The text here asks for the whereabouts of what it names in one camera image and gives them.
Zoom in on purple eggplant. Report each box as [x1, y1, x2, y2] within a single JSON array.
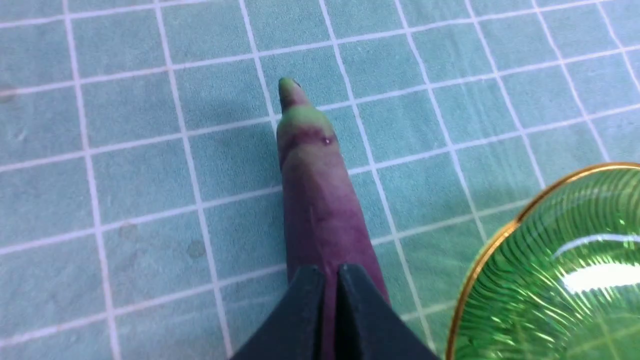
[[276, 77, 389, 360]]

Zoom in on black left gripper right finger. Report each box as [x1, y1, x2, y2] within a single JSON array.
[[334, 263, 439, 360]]

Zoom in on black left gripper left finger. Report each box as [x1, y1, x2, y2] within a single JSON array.
[[232, 266, 325, 360]]

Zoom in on green ribbed glass plate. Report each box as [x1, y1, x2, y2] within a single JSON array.
[[445, 162, 640, 360]]

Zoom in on green checkered tablecloth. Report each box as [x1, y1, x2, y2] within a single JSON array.
[[0, 0, 639, 360]]

